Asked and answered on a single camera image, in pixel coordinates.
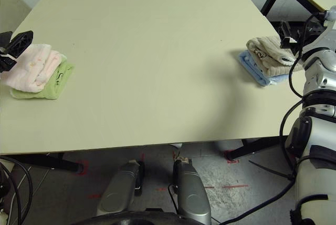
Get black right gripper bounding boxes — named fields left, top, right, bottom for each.
left=280, top=21, right=328, bottom=55

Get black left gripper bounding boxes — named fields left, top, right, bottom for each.
left=0, top=30, right=34, bottom=73

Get pink sock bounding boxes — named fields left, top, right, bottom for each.
left=0, top=43, right=68, bottom=93

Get beige sock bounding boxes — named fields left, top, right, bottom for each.
left=246, top=35, right=302, bottom=77

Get green sock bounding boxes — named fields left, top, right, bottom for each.
left=10, top=60, right=75, bottom=101

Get black table foot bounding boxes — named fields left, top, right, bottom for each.
left=0, top=152, right=85, bottom=173
left=227, top=137, right=288, bottom=160

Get grey right robot leg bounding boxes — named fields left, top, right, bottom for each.
left=172, top=156, right=212, bottom=225

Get grey robot leg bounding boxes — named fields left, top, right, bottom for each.
left=172, top=156, right=212, bottom=225
left=97, top=160, right=145, bottom=217

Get grey left robot leg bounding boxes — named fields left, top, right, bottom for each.
left=97, top=160, right=145, bottom=217

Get dark robot pelvis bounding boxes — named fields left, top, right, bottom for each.
left=70, top=208, right=200, bottom=225

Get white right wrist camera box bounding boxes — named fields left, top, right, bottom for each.
left=319, top=5, right=336, bottom=43

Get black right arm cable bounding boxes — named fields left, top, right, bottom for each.
left=222, top=12, right=329, bottom=224

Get black cable tie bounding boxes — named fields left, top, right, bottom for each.
left=248, top=159, right=293, bottom=180

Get thin black leg wire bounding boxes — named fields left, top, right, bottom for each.
left=167, top=184, right=181, bottom=204

